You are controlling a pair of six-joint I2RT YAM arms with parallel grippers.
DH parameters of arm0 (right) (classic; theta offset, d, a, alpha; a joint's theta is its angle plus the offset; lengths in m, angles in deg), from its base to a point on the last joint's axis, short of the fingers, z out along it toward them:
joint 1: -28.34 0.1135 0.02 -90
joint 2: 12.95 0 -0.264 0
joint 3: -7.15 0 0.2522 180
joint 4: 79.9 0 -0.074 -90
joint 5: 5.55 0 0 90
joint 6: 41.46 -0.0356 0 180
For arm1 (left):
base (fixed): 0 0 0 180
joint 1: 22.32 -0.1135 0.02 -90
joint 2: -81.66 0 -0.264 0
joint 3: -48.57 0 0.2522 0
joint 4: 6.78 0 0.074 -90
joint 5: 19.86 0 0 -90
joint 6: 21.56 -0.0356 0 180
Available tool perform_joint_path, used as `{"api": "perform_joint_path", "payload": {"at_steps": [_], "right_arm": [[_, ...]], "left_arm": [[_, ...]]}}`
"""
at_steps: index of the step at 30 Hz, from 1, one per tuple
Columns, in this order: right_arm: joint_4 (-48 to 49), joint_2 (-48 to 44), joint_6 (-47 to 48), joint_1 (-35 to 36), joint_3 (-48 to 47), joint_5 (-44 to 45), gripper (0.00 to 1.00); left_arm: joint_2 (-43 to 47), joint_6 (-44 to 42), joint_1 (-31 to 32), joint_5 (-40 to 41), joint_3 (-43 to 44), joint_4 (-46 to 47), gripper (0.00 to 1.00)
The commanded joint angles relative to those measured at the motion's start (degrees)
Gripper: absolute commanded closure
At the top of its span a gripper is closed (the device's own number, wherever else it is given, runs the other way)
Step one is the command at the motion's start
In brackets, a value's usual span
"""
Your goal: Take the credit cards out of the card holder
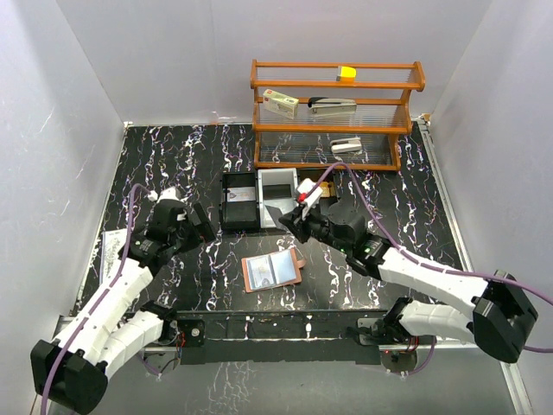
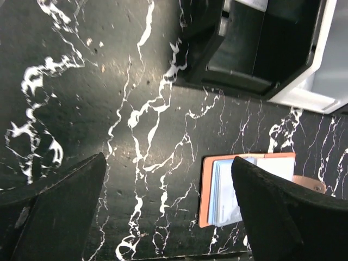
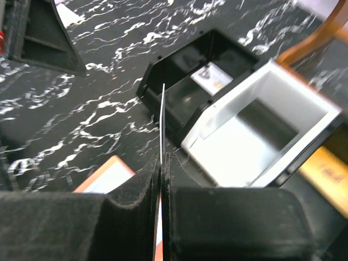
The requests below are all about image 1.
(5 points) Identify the silver magnetic stripe card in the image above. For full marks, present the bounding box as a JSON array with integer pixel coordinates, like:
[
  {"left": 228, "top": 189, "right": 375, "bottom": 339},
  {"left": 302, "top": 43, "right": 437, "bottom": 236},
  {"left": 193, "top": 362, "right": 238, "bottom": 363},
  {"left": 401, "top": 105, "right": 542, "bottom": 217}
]
[{"left": 264, "top": 206, "right": 286, "bottom": 230}]

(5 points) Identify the pink leather card holder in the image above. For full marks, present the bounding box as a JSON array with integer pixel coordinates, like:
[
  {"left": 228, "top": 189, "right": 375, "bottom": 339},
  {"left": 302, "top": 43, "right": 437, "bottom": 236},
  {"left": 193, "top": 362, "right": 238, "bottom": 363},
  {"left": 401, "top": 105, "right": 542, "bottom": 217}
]
[{"left": 241, "top": 248, "right": 307, "bottom": 293}]

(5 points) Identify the silver VIP card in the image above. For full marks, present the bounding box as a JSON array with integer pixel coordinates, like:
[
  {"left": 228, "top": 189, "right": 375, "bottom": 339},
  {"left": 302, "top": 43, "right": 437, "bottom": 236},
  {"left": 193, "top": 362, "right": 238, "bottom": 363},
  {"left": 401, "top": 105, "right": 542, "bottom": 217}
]
[{"left": 246, "top": 256, "right": 276, "bottom": 290}]

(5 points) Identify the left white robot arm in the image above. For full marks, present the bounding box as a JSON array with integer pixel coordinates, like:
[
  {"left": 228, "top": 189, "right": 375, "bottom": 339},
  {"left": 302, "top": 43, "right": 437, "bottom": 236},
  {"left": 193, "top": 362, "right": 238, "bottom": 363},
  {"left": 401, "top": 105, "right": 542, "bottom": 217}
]
[{"left": 30, "top": 198, "right": 215, "bottom": 414}]

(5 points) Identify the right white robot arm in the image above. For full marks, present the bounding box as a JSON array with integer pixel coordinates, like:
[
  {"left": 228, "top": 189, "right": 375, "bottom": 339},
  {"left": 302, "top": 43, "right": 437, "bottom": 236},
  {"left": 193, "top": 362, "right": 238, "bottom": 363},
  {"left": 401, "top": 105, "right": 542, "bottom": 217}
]
[{"left": 269, "top": 205, "right": 538, "bottom": 363}]

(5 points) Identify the gold card in tray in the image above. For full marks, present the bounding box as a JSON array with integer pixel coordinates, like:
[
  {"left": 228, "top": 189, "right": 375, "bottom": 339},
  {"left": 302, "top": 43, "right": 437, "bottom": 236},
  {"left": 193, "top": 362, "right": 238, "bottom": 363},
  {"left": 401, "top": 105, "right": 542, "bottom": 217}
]
[{"left": 320, "top": 182, "right": 336, "bottom": 198}]

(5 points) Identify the silver card in tray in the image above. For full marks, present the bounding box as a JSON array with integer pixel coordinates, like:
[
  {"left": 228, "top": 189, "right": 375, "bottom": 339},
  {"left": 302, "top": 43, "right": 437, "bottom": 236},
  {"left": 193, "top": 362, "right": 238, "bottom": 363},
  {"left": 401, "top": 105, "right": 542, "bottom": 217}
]
[{"left": 226, "top": 187, "right": 257, "bottom": 202}]

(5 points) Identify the right black tray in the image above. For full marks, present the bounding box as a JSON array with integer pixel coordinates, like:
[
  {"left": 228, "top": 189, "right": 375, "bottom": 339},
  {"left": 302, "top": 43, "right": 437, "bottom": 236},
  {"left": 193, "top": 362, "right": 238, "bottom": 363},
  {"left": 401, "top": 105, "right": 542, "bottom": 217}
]
[{"left": 297, "top": 168, "right": 339, "bottom": 214}]

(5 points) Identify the black tray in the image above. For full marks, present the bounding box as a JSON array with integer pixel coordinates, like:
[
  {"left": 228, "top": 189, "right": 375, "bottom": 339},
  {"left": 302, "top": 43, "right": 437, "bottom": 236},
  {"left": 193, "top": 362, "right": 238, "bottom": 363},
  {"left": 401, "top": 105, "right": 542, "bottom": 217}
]
[
  {"left": 219, "top": 172, "right": 260, "bottom": 233},
  {"left": 297, "top": 168, "right": 339, "bottom": 214}
]

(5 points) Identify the left black tray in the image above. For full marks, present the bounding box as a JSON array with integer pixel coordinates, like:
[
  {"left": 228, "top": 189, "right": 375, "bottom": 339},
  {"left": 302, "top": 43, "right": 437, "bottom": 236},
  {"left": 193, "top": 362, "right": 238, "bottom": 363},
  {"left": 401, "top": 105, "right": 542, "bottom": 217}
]
[{"left": 219, "top": 172, "right": 260, "bottom": 233}]

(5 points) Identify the middle white tray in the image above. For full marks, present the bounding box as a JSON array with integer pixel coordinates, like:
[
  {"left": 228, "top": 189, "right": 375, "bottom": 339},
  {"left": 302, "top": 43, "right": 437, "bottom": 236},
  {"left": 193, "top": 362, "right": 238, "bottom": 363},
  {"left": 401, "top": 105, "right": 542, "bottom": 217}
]
[{"left": 257, "top": 168, "right": 298, "bottom": 229}]

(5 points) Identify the white paper label sheet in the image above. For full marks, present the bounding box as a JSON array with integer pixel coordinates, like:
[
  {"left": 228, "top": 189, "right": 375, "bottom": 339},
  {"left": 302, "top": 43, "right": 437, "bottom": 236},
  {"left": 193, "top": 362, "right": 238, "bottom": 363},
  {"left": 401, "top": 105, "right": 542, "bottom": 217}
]
[{"left": 99, "top": 229, "right": 127, "bottom": 284}]

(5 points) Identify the small white hole punch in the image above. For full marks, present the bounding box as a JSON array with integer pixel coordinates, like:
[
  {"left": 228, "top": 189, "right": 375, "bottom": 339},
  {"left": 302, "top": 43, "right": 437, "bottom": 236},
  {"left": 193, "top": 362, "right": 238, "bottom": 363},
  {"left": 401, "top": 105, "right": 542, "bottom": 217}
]
[{"left": 330, "top": 137, "right": 363, "bottom": 155}]

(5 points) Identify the orange wooden shelf rack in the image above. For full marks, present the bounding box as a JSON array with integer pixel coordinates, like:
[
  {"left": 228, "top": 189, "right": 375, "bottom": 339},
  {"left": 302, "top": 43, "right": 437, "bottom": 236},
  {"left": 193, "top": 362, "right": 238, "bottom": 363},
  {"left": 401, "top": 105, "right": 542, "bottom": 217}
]
[{"left": 250, "top": 60, "right": 426, "bottom": 171}]

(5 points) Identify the black front base bar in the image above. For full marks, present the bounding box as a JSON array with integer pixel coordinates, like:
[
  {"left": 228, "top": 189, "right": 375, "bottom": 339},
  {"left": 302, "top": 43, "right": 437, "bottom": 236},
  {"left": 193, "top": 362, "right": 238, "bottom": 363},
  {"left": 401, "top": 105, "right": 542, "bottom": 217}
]
[{"left": 176, "top": 310, "right": 407, "bottom": 365}]

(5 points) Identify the white staples box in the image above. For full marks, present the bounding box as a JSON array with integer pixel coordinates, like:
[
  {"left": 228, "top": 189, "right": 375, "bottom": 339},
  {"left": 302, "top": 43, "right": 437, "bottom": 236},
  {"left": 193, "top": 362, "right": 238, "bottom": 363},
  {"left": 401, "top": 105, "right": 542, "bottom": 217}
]
[{"left": 263, "top": 89, "right": 299, "bottom": 119}]

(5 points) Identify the grey black stapler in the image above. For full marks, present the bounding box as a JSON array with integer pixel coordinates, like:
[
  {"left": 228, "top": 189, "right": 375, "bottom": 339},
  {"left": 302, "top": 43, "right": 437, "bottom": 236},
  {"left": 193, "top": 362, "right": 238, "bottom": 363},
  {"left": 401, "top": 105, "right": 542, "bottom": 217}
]
[{"left": 308, "top": 97, "right": 357, "bottom": 117}]

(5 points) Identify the yellow sticky note block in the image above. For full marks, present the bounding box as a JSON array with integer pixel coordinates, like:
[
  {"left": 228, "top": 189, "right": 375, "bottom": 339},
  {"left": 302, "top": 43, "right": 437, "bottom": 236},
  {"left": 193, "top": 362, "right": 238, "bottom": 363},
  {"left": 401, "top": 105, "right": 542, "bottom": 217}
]
[{"left": 336, "top": 66, "right": 357, "bottom": 82}]

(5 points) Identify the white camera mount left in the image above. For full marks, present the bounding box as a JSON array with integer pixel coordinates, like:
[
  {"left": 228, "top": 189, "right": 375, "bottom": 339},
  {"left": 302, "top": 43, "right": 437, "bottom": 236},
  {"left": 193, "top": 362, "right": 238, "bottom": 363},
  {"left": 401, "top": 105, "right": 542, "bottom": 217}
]
[{"left": 147, "top": 187, "right": 185, "bottom": 208}]

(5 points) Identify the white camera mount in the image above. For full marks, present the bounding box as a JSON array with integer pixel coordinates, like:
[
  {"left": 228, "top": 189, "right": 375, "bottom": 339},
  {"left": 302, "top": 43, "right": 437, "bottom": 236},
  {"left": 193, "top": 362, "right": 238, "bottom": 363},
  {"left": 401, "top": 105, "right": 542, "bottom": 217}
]
[
  {"left": 147, "top": 187, "right": 185, "bottom": 208},
  {"left": 296, "top": 178, "right": 322, "bottom": 220}
]

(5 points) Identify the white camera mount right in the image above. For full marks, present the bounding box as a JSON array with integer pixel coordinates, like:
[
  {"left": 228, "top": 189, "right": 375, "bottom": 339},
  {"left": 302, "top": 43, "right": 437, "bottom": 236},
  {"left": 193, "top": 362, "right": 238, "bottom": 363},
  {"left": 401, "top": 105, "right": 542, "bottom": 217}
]
[{"left": 296, "top": 178, "right": 322, "bottom": 220}]

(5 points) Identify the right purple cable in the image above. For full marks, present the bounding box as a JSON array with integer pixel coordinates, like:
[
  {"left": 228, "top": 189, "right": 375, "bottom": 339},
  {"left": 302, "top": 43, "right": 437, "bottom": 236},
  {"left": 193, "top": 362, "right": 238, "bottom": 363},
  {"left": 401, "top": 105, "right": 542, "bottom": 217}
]
[{"left": 317, "top": 162, "right": 553, "bottom": 354}]

